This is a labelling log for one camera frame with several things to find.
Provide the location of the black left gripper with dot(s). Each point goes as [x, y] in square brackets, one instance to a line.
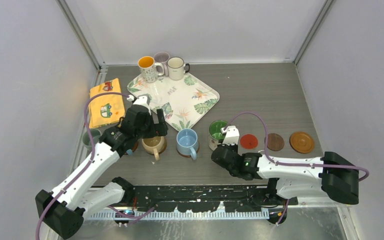
[157, 129]

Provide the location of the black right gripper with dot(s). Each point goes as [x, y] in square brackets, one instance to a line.
[234, 146]

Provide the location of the beige speckled ceramic mug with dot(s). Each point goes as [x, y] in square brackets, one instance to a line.
[155, 146]

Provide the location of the red round coaster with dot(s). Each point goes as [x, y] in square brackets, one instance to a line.
[249, 141]

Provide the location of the light blue mug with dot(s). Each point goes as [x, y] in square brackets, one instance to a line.
[187, 142]

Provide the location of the dark walnut wooden coaster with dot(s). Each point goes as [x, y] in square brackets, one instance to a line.
[275, 142]

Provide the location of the orange interior blue mug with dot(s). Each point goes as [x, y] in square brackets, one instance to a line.
[129, 152]

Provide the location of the green interior floral mug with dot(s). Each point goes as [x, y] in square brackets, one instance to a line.
[215, 133]

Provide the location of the yellow printed cloth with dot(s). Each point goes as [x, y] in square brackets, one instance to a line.
[106, 109]

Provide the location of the brown wooden ringed coaster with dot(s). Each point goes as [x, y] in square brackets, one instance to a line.
[186, 156]

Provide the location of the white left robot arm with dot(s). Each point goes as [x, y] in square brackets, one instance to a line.
[65, 208]

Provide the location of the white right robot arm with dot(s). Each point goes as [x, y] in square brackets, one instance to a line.
[330, 175]

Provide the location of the brown wooden coaster far left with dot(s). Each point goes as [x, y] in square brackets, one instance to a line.
[302, 142]

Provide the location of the leaf pattern serving tray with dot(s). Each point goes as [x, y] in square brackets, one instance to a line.
[183, 102]

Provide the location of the orange interior patterned mug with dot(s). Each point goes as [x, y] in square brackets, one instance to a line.
[150, 70]

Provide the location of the lilac mug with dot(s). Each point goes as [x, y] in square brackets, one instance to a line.
[162, 57]

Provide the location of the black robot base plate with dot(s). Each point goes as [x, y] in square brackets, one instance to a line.
[201, 198]

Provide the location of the white mug black handle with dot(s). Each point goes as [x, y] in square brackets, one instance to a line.
[177, 68]

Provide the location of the aluminium front rail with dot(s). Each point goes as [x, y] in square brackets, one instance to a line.
[264, 212]

